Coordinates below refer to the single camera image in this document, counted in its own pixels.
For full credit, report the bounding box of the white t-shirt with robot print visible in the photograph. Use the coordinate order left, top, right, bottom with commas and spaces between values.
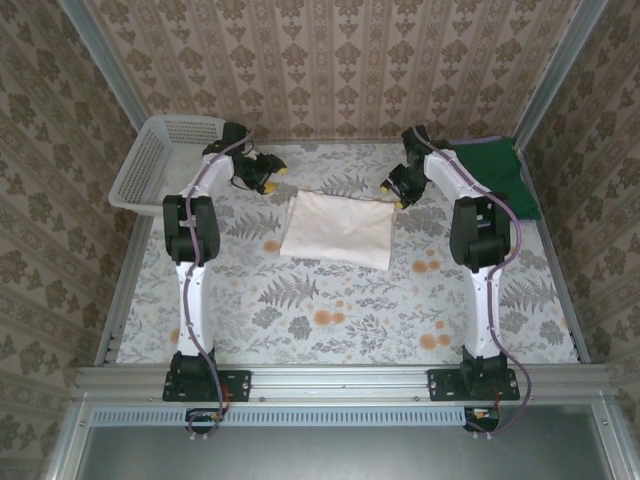
278, 188, 398, 273

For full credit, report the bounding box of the dark green t-shirt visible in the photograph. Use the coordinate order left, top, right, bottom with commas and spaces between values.
451, 136, 542, 222

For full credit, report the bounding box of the white plastic laundry basket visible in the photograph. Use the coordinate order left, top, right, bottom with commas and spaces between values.
108, 115, 227, 217

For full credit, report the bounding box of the floral fern print tablecloth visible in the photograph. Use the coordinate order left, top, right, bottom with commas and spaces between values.
114, 141, 582, 367

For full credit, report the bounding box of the black controller box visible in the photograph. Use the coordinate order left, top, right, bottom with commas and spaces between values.
463, 405, 502, 434

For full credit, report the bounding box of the grey metal panel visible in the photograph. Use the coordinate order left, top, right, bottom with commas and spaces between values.
47, 403, 640, 480

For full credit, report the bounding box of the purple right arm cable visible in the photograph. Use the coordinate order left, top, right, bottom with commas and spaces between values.
412, 126, 534, 441

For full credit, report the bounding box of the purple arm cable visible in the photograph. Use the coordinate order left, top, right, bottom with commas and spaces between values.
181, 126, 257, 444
412, 126, 534, 441

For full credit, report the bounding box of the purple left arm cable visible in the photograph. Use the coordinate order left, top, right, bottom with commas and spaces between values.
181, 126, 257, 444

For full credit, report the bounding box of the aluminium frame post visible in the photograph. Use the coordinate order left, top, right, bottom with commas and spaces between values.
512, 0, 609, 149
58, 0, 148, 133

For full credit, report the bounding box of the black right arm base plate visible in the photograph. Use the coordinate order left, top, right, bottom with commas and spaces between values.
427, 368, 521, 403

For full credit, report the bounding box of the aluminium mounting rail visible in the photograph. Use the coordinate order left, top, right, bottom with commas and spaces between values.
73, 363, 612, 404

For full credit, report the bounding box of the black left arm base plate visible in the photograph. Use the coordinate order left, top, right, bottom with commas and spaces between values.
162, 368, 253, 403

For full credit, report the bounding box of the grey slotted cable duct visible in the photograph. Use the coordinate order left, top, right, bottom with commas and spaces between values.
92, 405, 465, 427

